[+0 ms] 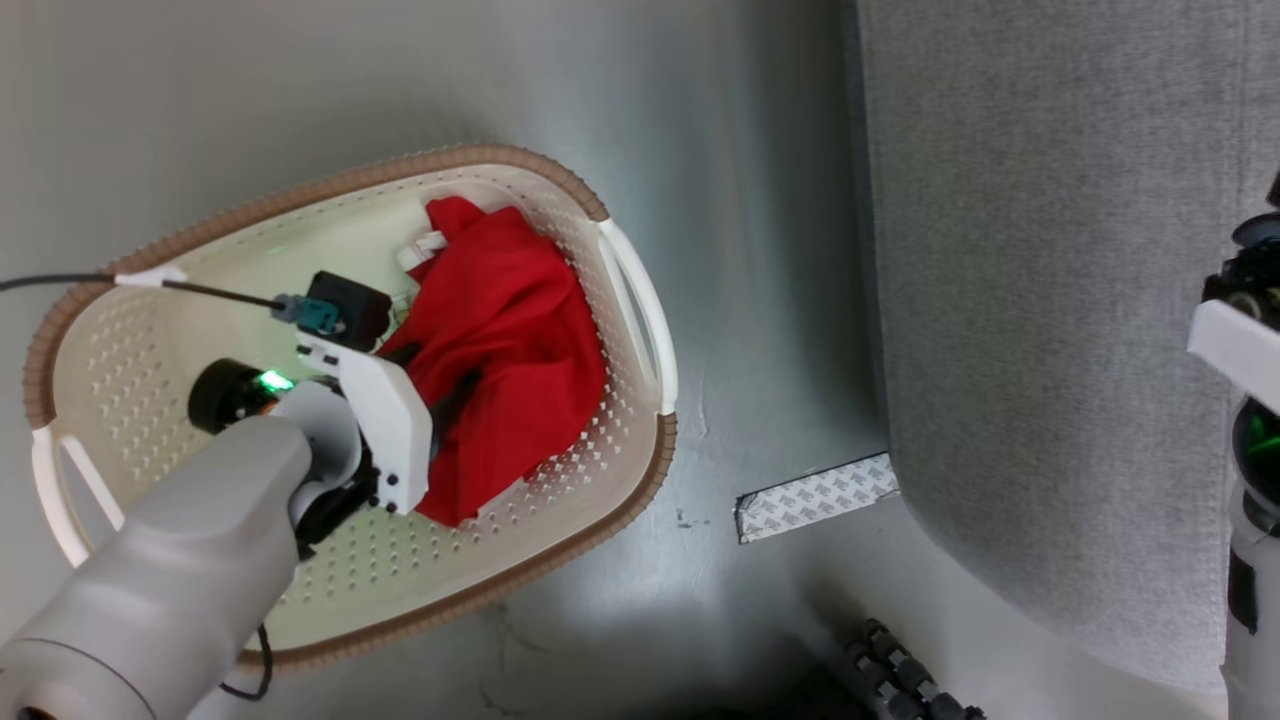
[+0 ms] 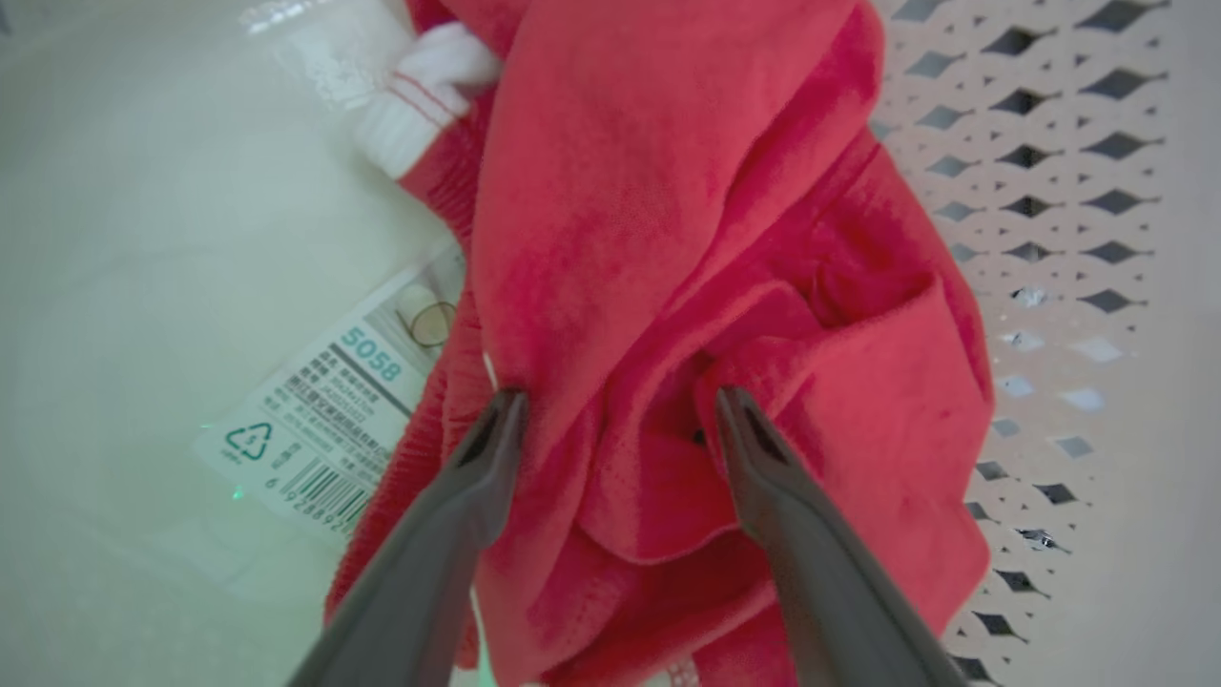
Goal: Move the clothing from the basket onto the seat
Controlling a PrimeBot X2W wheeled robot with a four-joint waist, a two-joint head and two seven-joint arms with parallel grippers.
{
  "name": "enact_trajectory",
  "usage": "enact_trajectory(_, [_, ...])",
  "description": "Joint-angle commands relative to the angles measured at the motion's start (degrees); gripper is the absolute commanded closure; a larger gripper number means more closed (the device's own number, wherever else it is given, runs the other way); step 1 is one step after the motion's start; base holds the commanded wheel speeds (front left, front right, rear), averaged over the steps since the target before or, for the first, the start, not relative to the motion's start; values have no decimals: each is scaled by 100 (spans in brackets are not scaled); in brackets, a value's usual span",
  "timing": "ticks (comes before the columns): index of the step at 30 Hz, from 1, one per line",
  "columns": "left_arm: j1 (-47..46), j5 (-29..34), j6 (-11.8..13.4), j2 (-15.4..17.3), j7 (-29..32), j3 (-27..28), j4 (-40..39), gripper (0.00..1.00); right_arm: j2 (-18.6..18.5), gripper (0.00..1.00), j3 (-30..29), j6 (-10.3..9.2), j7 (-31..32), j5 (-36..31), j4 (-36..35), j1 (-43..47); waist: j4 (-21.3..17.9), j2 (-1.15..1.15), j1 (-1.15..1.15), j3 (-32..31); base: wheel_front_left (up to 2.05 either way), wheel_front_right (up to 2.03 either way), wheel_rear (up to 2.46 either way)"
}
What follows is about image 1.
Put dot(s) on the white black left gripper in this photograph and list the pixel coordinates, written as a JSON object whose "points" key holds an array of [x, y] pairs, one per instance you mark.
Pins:
{"points": [[385, 425]]}

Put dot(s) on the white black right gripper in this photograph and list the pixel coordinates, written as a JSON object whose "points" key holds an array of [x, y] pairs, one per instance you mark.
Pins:
{"points": [[1235, 345]]}

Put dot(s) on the red garment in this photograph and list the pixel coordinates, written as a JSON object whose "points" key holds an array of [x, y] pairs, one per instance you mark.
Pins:
{"points": [[510, 350]]}

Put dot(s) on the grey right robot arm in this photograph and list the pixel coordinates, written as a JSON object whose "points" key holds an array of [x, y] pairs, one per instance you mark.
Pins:
{"points": [[1255, 600]]}

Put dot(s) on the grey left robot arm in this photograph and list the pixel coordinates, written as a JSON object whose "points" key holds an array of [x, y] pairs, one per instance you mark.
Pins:
{"points": [[170, 570]]}

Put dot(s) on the grey fabric sofa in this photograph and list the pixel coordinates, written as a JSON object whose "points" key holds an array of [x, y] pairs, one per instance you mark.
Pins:
{"points": [[1050, 300]]}

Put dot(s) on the cream perforated laundry basket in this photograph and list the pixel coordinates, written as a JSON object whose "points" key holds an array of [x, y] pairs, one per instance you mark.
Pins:
{"points": [[130, 360]]}

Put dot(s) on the patterned grey tape strip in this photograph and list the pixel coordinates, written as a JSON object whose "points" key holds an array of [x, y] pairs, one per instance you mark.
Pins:
{"points": [[815, 497]]}

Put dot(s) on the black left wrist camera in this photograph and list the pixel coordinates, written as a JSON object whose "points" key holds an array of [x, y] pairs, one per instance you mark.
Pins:
{"points": [[350, 305]]}

